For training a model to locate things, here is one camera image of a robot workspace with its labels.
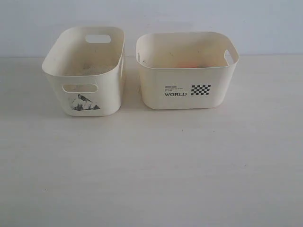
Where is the cream bin with WORLD label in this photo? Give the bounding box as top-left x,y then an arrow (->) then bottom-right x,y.
136,32 -> 239,110

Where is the orange-capped tube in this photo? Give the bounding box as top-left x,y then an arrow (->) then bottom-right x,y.
176,61 -> 199,69

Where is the cream bin with mountain picture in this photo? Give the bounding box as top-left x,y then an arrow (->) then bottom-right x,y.
42,26 -> 125,116

